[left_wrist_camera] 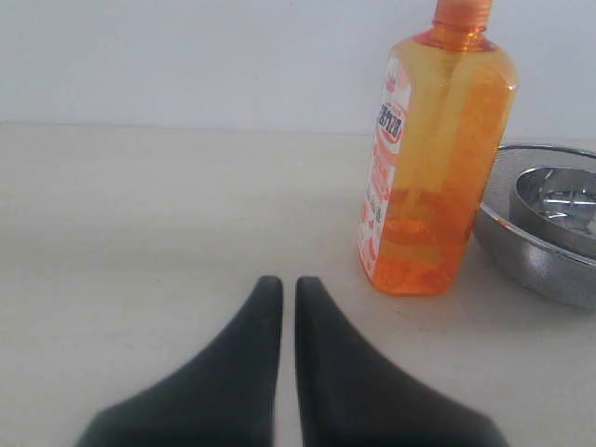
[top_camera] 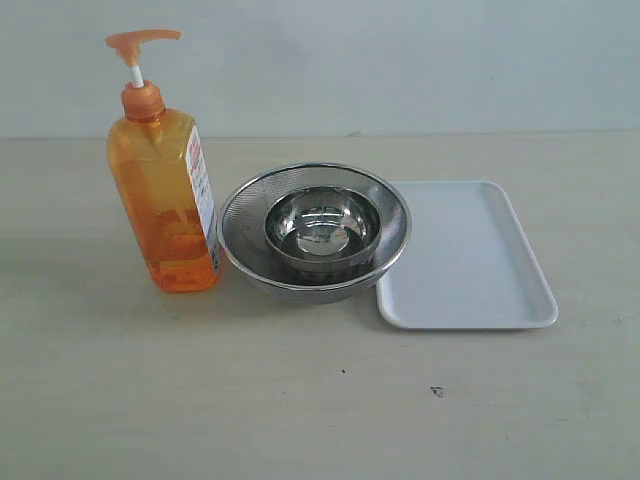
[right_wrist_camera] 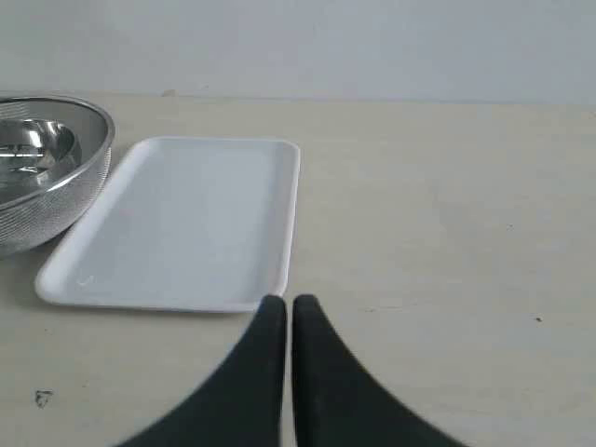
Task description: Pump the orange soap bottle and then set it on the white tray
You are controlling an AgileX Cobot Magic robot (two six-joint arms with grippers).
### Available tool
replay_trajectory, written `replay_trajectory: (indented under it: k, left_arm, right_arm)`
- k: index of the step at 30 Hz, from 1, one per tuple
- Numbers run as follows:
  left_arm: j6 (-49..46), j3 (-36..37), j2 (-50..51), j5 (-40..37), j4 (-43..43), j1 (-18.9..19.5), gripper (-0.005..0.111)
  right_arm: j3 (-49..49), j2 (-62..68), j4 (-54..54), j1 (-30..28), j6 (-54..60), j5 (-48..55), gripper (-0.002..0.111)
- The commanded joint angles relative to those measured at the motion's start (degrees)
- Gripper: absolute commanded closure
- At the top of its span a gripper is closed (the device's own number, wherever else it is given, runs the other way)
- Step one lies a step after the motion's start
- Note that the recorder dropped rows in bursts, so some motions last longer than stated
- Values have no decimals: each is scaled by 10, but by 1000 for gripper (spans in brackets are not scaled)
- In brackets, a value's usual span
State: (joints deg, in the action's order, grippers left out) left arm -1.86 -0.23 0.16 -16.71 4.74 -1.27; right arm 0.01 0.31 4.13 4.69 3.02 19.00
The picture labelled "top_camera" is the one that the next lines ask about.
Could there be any steel mesh strainer basin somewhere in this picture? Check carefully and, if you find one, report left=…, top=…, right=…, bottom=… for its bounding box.
left=217, top=163, right=412, bottom=304

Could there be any white plastic tray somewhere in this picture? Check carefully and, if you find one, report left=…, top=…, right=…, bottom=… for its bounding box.
left=376, top=180, right=559, bottom=330

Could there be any small stainless steel bowl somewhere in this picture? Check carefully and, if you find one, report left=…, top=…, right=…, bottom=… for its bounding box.
left=264, top=185, right=382, bottom=274

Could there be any orange soap pump bottle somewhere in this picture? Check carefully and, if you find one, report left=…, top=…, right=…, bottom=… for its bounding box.
left=105, top=29, right=220, bottom=293

